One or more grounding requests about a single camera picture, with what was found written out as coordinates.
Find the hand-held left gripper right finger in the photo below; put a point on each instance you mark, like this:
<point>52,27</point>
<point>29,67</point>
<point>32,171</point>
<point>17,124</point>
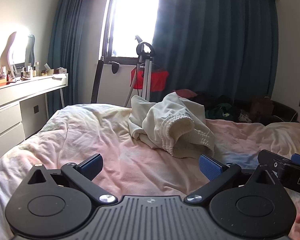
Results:
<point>210,167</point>

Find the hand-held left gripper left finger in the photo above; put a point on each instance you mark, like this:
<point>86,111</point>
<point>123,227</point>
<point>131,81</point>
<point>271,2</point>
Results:
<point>93,167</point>

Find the cream pants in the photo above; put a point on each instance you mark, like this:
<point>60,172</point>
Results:
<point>162,120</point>

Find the pastel bed blanket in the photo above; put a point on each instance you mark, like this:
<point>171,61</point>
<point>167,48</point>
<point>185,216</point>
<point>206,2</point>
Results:
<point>77,135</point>

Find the black sofa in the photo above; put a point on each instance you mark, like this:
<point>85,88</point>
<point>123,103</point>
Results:
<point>282,115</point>

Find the white patterned garment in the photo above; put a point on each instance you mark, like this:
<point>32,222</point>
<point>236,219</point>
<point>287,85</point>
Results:
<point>245,118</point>

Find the brown cardboard box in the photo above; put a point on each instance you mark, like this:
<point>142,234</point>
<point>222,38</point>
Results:
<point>262,105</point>

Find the green garment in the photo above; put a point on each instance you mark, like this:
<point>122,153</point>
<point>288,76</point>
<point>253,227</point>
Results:
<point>223,111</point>

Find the pink garment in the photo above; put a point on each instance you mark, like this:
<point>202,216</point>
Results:
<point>186,93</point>

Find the tall narrow standing panel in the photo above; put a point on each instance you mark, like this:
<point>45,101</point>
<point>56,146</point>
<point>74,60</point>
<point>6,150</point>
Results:
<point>97,80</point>

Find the white vanity desk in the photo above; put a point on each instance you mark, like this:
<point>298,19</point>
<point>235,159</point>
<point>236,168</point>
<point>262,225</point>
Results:
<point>17,105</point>

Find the red garment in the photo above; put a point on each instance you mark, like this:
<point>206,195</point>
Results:
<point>158,81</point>

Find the white tissue box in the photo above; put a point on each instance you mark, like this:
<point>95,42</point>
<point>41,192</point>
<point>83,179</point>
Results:
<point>61,71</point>

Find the garment steamer stand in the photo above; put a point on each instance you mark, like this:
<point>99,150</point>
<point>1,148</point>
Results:
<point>147,72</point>

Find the row of cosmetic bottles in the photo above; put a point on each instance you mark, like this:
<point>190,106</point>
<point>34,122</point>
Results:
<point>30,71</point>

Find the narrow blue curtain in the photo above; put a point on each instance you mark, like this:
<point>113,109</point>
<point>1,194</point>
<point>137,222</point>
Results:
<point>75,42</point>

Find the wide blue curtain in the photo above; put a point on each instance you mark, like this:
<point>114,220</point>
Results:
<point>215,35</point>

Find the vanity mirror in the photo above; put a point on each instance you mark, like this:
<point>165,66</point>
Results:
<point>20,47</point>

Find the window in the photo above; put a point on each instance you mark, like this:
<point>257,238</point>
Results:
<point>133,17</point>

